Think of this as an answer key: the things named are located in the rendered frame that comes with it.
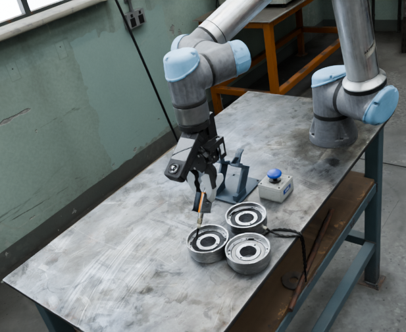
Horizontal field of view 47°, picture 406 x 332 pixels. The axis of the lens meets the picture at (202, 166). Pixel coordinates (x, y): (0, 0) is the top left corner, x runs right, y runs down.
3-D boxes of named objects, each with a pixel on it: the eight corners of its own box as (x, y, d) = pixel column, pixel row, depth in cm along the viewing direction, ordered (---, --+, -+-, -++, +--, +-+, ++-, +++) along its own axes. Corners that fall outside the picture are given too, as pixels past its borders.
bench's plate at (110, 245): (180, 396, 85) (177, 390, 84) (4, 285, 120) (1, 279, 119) (395, 112, 161) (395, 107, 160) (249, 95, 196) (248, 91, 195)
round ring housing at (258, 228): (219, 232, 120) (216, 219, 118) (243, 209, 126) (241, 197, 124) (253, 245, 113) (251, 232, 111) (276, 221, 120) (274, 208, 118)
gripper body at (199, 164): (228, 157, 109) (220, 111, 103) (207, 176, 104) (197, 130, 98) (203, 152, 114) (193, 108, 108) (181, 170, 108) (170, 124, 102)
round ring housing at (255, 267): (268, 278, 103) (266, 265, 101) (223, 275, 107) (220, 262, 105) (274, 246, 112) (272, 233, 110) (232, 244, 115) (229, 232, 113)
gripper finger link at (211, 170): (222, 186, 107) (212, 153, 103) (218, 190, 106) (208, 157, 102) (206, 184, 110) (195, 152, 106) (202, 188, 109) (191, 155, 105)
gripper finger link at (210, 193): (231, 193, 113) (222, 160, 108) (218, 207, 109) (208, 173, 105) (222, 191, 115) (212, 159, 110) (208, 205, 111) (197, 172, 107)
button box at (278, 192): (281, 203, 125) (279, 188, 123) (259, 197, 130) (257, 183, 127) (295, 187, 131) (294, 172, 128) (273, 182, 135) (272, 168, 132)
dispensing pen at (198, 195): (185, 245, 111) (198, 176, 110) (195, 244, 115) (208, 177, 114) (191, 248, 110) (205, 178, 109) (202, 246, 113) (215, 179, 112)
